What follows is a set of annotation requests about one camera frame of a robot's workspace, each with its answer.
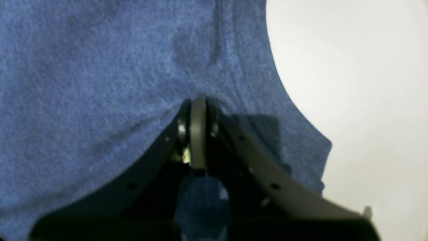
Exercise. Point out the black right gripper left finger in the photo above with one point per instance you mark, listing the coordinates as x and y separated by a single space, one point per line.
140 204

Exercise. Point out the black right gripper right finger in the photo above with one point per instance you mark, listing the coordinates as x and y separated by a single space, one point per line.
266 203

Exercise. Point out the blue t-shirt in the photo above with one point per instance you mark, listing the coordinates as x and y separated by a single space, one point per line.
88 85

